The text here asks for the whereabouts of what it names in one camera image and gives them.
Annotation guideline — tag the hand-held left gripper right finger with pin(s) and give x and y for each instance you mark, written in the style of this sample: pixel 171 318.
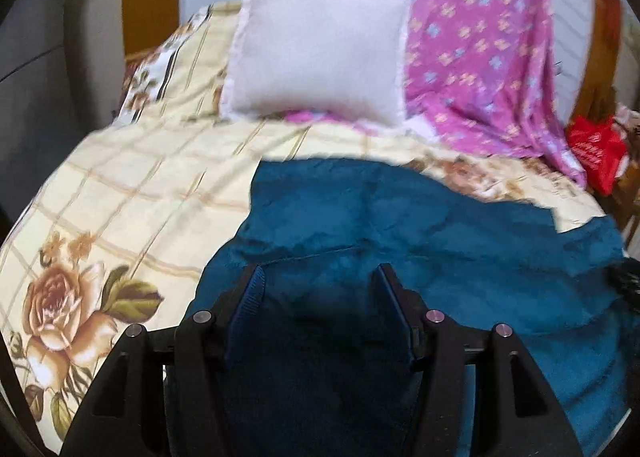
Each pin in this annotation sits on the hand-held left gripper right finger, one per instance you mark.
pixel 392 292

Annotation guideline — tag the brown floral pillow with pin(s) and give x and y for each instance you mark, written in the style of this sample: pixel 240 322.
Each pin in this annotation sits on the brown floral pillow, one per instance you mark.
pixel 150 72

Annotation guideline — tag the cream floral checked bedsheet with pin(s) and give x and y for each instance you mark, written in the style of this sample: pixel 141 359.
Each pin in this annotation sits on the cream floral checked bedsheet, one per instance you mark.
pixel 150 177

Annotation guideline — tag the blue fleece garment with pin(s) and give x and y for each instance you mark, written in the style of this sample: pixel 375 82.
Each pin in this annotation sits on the blue fleece garment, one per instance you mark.
pixel 400 237

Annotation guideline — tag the red plastic bag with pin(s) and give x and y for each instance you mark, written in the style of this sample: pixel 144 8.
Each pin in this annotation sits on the red plastic bag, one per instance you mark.
pixel 597 149

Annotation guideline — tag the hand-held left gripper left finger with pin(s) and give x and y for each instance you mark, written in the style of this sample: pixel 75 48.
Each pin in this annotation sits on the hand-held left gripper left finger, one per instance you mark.
pixel 250 297

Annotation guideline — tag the white square pillow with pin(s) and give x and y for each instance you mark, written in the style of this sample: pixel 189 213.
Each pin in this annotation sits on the white square pillow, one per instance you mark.
pixel 320 42

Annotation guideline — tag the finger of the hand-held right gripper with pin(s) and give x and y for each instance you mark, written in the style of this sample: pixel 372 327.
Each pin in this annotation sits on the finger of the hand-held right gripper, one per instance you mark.
pixel 627 279

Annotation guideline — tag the pink flower-print cloth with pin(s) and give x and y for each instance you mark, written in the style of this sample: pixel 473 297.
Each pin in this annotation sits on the pink flower-print cloth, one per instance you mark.
pixel 480 37

